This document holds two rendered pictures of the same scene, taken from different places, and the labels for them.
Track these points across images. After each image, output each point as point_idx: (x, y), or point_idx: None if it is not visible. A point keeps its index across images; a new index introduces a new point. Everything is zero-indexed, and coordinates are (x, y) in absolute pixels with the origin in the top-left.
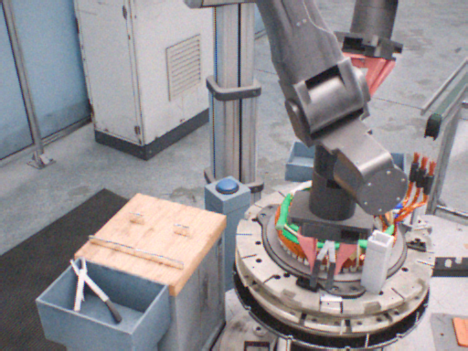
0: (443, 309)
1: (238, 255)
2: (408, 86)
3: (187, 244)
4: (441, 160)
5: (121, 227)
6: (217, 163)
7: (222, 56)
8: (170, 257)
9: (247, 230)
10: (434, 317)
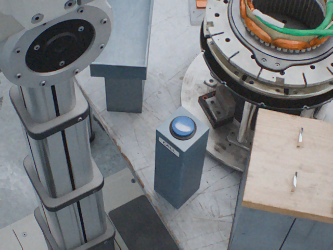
0: (178, 14)
1: (309, 92)
2: None
3: (311, 131)
4: None
5: (305, 196)
6: (82, 171)
7: (72, 79)
8: (332, 141)
9: (299, 76)
10: (197, 19)
